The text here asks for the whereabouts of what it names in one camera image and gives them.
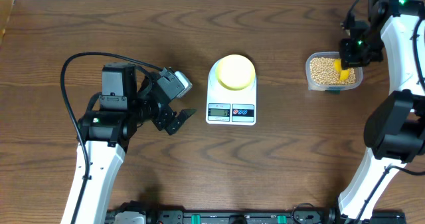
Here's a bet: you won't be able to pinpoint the yellow measuring scoop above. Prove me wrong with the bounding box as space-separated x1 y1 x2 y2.
333 59 350 81

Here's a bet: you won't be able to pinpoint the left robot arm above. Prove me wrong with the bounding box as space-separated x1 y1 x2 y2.
61 62 195 223

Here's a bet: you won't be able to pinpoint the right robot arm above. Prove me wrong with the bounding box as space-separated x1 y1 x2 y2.
327 0 424 223

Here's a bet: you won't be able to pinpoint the white digital kitchen scale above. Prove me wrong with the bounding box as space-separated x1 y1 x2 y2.
205 61 257 126

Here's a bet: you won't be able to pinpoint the pale yellow bowl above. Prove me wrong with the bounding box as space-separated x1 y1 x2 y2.
215 55 256 91

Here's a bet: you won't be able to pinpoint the clear plastic container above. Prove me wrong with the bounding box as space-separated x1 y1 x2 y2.
305 52 363 92

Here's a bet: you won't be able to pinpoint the soybeans in container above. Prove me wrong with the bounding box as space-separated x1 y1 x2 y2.
309 57 356 86

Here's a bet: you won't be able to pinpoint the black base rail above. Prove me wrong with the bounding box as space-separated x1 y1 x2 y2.
104 202 406 224

